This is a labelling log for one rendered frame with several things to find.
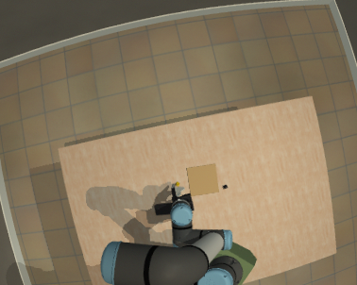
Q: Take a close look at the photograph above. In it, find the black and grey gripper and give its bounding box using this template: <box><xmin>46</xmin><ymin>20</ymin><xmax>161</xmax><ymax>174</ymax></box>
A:
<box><xmin>171</xmin><ymin>184</ymin><xmax>194</xmax><ymax>210</ymax></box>

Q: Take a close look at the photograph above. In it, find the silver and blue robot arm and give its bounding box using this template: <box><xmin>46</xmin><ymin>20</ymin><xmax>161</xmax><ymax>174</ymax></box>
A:
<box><xmin>100</xmin><ymin>199</ymin><xmax>243</xmax><ymax>285</ymax></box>

